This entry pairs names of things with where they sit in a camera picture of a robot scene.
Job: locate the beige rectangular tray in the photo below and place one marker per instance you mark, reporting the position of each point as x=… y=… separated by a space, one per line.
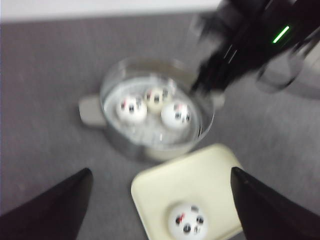
x=202 y=179

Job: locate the white panda bun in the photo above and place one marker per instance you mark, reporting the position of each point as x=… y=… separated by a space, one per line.
x=176 y=115
x=187 y=221
x=131 y=109

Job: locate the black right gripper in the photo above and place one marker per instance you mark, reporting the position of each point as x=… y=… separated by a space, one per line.
x=250 y=33

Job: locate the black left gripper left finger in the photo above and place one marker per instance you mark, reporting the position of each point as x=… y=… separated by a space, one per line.
x=56 y=214

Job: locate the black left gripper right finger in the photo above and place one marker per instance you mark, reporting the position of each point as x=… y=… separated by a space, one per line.
x=265 y=214

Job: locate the cream panda bun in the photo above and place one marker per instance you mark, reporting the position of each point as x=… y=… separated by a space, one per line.
x=156 y=98

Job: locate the stainless steel steamer pot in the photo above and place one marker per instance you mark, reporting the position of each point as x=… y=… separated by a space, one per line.
x=150 y=139

